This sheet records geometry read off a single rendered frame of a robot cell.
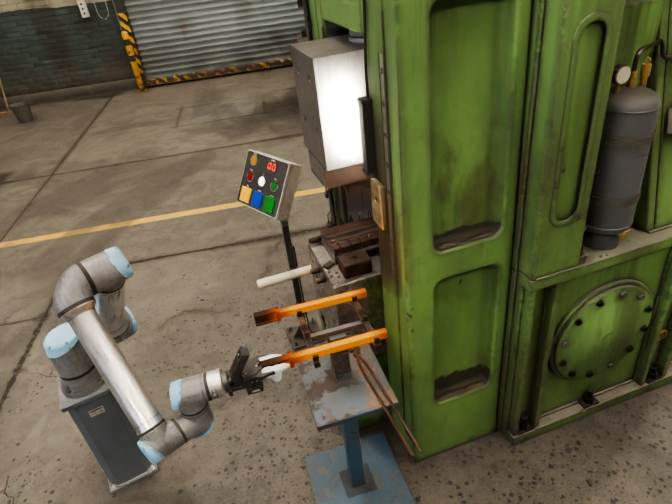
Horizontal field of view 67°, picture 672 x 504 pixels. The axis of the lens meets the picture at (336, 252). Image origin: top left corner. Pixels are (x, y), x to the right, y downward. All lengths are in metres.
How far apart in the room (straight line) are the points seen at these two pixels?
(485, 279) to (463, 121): 0.67
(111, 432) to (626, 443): 2.32
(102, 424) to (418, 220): 1.63
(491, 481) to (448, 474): 0.19
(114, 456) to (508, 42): 2.31
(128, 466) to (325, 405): 1.18
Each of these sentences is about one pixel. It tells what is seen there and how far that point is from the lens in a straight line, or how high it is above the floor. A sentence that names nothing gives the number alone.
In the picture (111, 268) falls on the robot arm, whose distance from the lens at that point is 1.78.
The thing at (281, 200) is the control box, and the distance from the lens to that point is 2.46.
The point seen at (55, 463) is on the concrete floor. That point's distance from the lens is 3.12.
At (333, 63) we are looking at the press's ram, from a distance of 1.79.
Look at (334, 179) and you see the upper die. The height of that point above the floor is 1.30.
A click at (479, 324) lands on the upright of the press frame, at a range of 2.21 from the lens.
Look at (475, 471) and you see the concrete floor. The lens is 2.56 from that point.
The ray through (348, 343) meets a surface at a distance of 1.69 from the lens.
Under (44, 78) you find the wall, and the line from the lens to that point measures 10.69.
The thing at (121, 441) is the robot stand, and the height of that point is 0.28.
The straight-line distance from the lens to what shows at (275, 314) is 1.87.
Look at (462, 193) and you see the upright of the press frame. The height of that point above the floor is 1.30.
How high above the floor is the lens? 2.13
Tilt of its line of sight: 33 degrees down
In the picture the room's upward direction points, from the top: 7 degrees counter-clockwise
